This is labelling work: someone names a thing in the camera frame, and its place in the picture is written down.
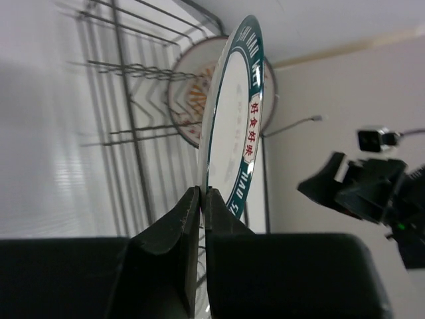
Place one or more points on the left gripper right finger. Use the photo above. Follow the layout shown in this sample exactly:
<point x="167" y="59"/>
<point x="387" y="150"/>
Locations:
<point x="295" y="275"/>

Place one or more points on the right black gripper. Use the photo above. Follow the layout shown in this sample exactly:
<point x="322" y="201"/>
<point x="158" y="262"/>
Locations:
<point x="380" y="191"/>

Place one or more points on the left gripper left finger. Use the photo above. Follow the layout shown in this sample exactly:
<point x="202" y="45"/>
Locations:
<point x="159" y="273"/>

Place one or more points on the green rimmed white plate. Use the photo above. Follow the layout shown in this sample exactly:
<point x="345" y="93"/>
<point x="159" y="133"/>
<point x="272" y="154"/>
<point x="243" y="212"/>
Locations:
<point x="232" y="119"/>

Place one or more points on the orange sunburst plate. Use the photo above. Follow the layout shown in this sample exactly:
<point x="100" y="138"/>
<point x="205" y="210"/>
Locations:
<point x="186" y="98"/>

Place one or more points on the grey wire dish rack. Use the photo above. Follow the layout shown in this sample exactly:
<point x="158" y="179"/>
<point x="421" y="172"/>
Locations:
<point x="128" y="51"/>

